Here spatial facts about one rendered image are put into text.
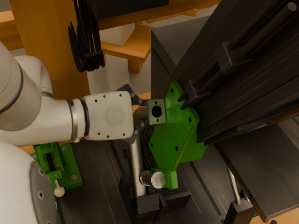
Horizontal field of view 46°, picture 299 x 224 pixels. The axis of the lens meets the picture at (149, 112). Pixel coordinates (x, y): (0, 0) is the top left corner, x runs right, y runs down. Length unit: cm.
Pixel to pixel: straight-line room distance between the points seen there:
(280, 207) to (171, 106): 30
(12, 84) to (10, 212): 23
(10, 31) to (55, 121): 38
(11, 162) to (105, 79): 241
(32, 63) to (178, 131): 32
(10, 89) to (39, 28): 48
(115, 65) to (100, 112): 203
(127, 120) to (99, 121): 6
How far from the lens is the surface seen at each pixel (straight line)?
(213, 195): 102
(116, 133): 73
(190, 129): 70
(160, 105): 78
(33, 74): 59
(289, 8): 36
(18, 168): 24
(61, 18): 89
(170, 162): 79
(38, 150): 94
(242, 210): 89
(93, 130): 72
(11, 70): 42
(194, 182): 103
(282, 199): 79
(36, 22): 89
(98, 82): 262
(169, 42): 90
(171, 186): 80
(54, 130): 69
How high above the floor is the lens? 178
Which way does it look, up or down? 48 degrees down
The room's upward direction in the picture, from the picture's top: straight up
